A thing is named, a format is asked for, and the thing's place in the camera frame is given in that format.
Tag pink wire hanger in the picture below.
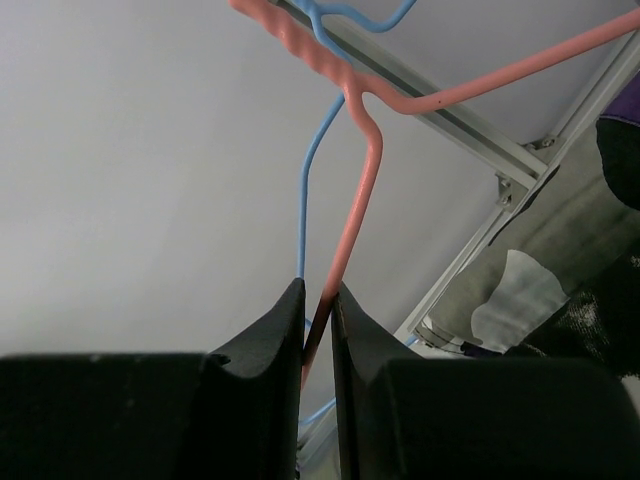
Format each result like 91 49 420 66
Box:
230 1 639 384

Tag black white floral trousers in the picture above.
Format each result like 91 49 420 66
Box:
507 115 639 379

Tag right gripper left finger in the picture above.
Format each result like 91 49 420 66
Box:
1 279 305 479

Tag aluminium frame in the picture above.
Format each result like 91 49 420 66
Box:
297 34 640 466

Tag aluminium hanging rail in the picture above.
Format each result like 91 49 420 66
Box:
326 18 547 189

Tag light blue wire hanger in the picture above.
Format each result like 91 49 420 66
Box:
289 0 421 441

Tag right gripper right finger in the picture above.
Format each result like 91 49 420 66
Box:
332 288 639 479

